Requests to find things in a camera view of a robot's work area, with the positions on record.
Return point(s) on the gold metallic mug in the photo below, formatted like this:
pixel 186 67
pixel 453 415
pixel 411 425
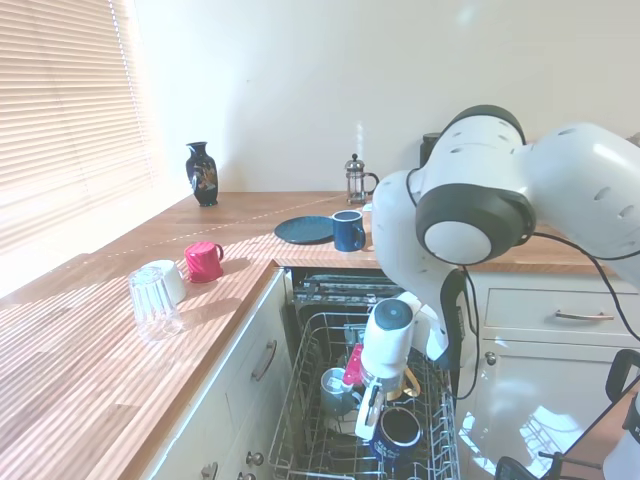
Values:
pixel 407 387

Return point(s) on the grey mug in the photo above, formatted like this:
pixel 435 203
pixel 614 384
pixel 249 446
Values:
pixel 335 400

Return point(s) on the dark blue plate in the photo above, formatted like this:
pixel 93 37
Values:
pixel 300 231

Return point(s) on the beige window blind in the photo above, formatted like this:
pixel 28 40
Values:
pixel 60 125

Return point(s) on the round metal cabinet knob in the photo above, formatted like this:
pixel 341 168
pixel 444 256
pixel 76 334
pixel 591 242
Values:
pixel 490 357
pixel 255 457
pixel 210 471

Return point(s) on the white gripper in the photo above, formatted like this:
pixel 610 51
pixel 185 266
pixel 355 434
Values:
pixel 370 415

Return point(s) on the blue mug with pale rim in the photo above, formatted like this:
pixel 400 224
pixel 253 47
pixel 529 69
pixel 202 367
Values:
pixel 347 235

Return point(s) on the plain white cup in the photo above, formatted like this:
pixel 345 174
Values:
pixel 174 280

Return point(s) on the open dishwasher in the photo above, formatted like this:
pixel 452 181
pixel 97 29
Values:
pixel 340 287

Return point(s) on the red mug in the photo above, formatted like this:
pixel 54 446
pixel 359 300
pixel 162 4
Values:
pixel 202 264

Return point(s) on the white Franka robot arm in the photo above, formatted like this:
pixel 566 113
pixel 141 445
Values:
pixel 475 150

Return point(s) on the dark blue mug with print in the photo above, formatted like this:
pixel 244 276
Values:
pixel 395 445

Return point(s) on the dark blue painted vase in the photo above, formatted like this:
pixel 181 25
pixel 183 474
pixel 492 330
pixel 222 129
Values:
pixel 202 175

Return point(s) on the white cabinet beside dishwasher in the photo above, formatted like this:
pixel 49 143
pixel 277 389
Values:
pixel 525 310

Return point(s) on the glass french press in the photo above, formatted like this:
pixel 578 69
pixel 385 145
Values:
pixel 356 185

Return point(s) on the clear ribbed glass tumbler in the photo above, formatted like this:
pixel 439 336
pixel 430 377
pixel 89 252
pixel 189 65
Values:
pixel 152 310

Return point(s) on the white cabinet under window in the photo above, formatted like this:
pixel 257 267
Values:
pixel 225 390

